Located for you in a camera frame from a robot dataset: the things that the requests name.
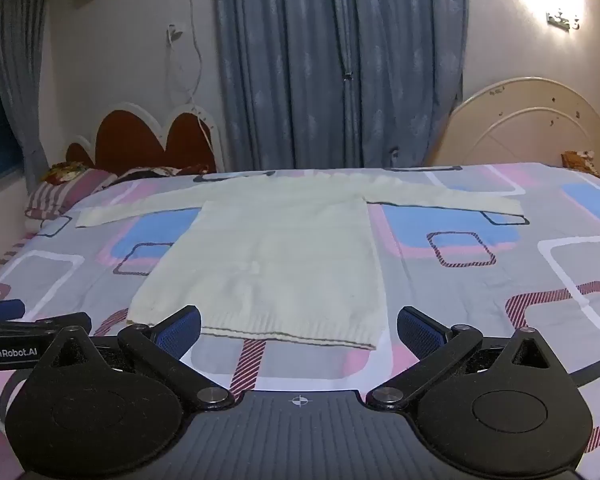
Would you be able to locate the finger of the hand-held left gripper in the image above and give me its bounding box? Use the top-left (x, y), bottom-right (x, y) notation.
top-left (0, 312), bottom-right (93, 342)
top-left (0, 299), bottom-right (26, 322)

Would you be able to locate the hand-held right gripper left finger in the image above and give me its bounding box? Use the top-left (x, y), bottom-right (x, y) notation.
top-left (30, 304), bottom-right (235, 411)

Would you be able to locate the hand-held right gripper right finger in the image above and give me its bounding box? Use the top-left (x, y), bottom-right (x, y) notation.
top-left (366, 305), bottom-right (577, 409)

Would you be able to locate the white knit sweater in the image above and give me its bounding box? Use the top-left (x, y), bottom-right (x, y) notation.
top-left (75, 169), bottom-right (524, 351)

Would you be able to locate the patterned bedsheet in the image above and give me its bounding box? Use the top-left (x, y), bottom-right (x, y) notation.
top-left (0, 161), bottom-right (600, 480)

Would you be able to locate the pink striped pillow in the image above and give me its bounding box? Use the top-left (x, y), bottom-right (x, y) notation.
top-left (24, 167), bottom-right (118, 222)

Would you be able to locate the yellow floral cloth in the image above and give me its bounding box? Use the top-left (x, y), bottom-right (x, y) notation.
top-left (41, 161), bottom-right (90, 184)

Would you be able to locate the red scalloped headboard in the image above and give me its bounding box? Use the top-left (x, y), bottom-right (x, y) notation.
top-left (62, 101), bottom-right (225, 175)

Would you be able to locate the blue-grey curtain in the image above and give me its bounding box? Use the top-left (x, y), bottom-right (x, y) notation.
top-left (0, 0), bottom-right (52, 196)
top-left (211, 0), bottom-right (352, 172)
top-left (341, 0), bottom-right (470, 168)

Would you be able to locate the cream arched headboard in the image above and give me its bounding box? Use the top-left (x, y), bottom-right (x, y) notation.
top-left (426, 76), bottom-right (600, 177)

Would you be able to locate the orange patterned cloth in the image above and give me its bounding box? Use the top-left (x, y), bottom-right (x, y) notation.
top-left (561, 149), bottom-right (600, 177)

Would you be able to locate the white cable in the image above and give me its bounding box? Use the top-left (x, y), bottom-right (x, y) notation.
top-left (167, 0), bottom-right (217, 153)

